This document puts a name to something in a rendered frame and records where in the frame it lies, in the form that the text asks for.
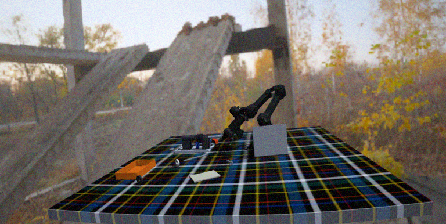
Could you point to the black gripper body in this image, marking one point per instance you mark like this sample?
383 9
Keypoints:
232 128

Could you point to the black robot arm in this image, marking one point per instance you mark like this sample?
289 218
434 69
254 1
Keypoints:
243 113

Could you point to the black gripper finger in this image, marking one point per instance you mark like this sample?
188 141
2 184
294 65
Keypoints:
224 136

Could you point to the orange open tray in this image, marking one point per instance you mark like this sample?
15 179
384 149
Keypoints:
132 170

